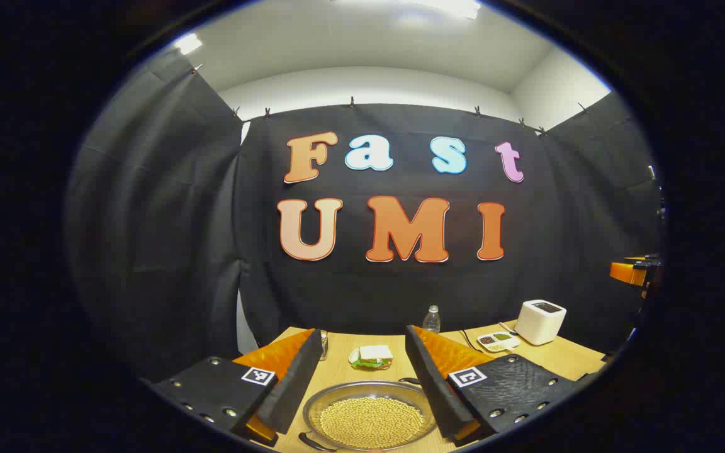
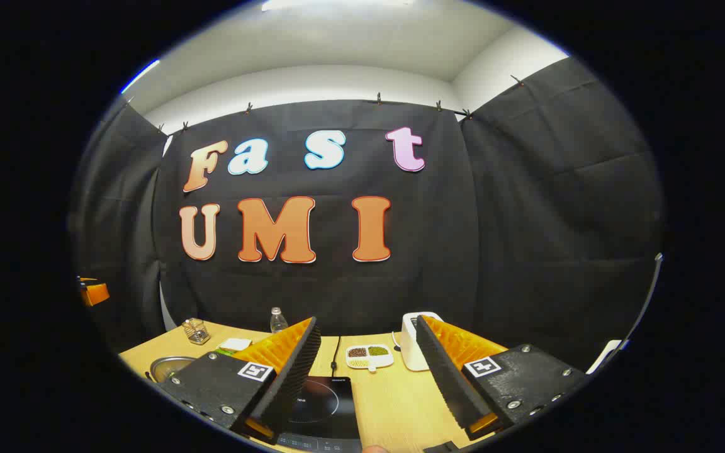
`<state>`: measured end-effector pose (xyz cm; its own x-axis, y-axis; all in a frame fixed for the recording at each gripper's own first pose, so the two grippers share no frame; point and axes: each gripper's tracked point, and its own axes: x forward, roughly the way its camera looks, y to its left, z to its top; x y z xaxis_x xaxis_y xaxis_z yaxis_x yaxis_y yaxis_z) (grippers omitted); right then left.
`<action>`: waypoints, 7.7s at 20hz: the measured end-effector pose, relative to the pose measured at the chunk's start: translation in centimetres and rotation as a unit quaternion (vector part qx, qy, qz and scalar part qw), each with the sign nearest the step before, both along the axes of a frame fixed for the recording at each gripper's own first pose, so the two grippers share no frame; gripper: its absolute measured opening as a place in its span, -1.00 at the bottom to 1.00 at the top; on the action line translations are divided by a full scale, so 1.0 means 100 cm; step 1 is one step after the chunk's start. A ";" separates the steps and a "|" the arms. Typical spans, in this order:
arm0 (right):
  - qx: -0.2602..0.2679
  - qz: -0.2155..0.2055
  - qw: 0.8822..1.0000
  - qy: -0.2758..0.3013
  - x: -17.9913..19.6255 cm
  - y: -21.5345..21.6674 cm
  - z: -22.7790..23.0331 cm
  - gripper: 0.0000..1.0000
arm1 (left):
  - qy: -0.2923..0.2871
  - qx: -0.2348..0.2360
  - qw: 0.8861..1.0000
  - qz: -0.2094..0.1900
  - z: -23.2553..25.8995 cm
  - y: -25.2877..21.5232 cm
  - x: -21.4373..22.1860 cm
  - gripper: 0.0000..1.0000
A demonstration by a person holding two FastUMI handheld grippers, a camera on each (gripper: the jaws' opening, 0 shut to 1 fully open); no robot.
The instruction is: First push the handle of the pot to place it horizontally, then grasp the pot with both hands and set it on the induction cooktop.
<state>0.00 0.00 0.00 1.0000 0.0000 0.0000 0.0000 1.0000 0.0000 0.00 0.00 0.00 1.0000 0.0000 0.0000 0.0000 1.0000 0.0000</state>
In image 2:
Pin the steel pot with soybeans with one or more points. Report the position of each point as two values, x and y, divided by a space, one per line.
170 368

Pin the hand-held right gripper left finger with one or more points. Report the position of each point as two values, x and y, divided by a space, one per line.
290 384

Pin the black induction cooktop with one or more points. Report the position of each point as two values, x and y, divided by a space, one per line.
331 409

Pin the row of cloth clips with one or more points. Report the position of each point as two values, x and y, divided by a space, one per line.
378 99

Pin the ceiling light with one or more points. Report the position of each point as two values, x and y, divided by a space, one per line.
337 4

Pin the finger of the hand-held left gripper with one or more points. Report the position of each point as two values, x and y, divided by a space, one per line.
95 294

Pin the white toaster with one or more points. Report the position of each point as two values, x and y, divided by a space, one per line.
410 346

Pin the sandwich on plate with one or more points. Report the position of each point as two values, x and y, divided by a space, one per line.
235 345

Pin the clear plastic water bottle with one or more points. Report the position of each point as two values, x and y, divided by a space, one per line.
278 322

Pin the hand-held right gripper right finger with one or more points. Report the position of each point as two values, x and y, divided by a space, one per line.
444 377

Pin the white divided dish with beans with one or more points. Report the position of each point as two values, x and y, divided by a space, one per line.
369 360

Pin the white panel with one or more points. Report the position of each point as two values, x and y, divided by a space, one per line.
605 355

